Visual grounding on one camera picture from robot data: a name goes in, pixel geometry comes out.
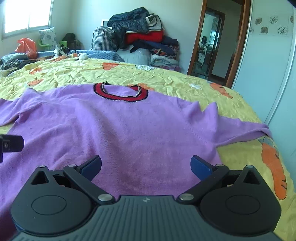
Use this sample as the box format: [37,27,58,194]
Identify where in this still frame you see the purple sweater red collar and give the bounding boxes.
[1,83,271,226]

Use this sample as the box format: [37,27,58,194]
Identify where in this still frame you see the pile of folded clothes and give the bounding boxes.
[107,6,181,72]

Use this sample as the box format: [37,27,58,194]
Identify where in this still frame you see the yellow carrot print bedspread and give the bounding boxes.
[1,58,295,240]

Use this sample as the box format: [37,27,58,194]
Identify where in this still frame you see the orange plastic bag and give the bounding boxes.
[15,38,37,59]

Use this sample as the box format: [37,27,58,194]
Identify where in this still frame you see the white wardrobe door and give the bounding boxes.
[233,1,295,179]

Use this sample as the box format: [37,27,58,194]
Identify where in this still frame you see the floral cushion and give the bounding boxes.
[39,27,57,50]

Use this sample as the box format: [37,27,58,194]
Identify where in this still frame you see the blue quilted blanket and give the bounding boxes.
[37,50,125,62]

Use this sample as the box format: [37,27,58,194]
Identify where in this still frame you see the window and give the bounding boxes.
[1,1,54,38]

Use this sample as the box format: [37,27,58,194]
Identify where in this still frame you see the checkered houndstooth bag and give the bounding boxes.
[89,26,118,52]

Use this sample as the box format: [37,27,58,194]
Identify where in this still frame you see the wooden door frame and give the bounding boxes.
[187,1,251,88]

